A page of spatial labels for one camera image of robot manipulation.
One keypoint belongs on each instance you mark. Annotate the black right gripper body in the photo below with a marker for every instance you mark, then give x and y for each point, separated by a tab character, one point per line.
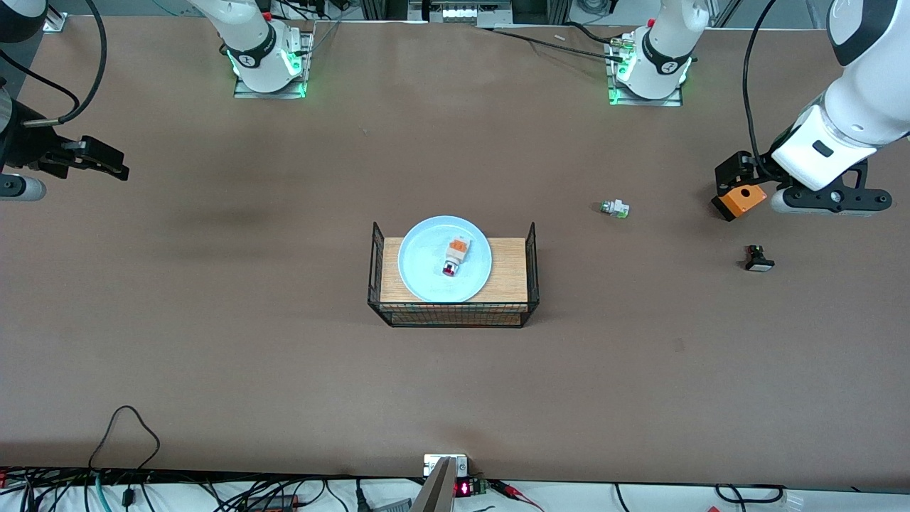
28	146

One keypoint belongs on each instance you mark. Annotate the red button with orange block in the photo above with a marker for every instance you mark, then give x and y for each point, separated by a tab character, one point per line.
456	254

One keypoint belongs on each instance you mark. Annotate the light blue round plate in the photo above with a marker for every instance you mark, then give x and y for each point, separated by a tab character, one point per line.
426	263

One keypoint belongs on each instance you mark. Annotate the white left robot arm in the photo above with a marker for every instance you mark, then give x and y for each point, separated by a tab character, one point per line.
864	99

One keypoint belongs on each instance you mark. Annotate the black push button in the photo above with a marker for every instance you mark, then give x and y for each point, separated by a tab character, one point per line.
758	260

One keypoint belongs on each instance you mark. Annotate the green push button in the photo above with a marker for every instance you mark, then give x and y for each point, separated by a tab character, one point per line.
616	208

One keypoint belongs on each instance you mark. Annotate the orange box with hole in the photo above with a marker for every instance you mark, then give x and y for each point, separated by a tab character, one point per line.
743	202

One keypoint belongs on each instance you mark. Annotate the red clip lead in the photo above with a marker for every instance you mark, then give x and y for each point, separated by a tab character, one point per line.
515	492

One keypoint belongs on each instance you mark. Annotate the red digit display module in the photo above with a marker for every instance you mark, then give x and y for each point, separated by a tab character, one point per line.
469	488

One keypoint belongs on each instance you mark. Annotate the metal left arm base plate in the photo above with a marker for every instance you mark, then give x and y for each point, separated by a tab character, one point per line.
617	94

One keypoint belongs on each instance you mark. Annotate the aluminium frame with power strip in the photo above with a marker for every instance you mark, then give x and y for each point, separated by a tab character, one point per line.
462	11

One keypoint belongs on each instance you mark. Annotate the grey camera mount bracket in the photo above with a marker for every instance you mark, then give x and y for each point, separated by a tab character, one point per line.
441	483

